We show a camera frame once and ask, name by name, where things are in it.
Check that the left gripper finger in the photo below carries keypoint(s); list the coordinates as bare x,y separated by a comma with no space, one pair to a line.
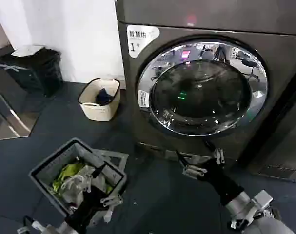
112,200
87,184

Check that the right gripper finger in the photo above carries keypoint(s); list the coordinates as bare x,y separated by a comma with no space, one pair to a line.
219,156
194,171

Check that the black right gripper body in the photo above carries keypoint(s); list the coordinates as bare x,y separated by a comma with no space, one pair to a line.
221,182

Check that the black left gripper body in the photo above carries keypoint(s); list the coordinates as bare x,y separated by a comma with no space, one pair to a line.
85,209

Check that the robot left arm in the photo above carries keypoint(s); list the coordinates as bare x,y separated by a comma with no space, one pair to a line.
50,229

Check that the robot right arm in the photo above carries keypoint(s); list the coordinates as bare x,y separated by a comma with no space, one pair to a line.
257,219

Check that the yellow-green garment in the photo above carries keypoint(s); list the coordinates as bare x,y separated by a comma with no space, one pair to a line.
69,170

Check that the grey plastic laundry basket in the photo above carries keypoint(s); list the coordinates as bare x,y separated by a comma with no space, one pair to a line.
47,168

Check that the round glass dryer door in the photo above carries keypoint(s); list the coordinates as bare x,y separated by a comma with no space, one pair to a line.
201,97

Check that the grey front-load dryer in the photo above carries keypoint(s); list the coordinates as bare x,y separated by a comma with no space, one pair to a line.
143,136

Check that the grey dryer with vent grille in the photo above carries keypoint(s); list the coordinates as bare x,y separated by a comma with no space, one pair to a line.
284,146

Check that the cream plastic laundry basket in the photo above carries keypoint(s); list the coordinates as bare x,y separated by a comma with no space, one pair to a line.
99,112

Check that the dark blue garment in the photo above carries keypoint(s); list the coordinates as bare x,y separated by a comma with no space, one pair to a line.
104,97

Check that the small white door sticker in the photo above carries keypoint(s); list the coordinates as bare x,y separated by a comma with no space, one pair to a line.
143,98

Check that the steel framed glass panel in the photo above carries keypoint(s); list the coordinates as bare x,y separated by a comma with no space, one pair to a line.
8,117

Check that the black plastic trash bin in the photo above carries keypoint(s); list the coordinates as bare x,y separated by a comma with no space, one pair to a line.
38,73

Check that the large white printed dryer label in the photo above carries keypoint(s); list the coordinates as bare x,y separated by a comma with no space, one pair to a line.
141,39

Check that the white flat bin lid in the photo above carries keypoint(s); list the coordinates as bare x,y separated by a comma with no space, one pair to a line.
28,50

